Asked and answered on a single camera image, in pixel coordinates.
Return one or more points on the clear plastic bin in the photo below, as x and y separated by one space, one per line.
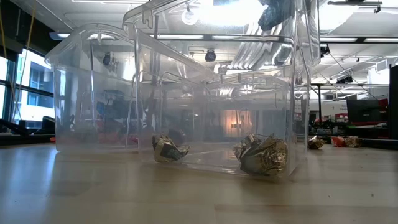
217 161
77 93
248 93

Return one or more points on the silver wrapper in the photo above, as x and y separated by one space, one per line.
168 149

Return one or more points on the black ceiling spotlight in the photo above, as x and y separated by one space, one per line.
107 58
325 49
210 56
344 79

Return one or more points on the white round ceiling fixture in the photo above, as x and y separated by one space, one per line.
189 17

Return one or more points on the long ceiling light strip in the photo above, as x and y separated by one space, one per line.
175 36

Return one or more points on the black T-shaped stand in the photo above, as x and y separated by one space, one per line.
319 102

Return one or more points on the black computer monitor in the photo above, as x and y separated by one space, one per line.
362 110
121 109

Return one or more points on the black upright panel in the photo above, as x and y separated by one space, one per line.
394 109

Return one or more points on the large window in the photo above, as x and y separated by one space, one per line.
34 93

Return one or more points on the silver ceiling air duct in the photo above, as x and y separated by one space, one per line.
258 53

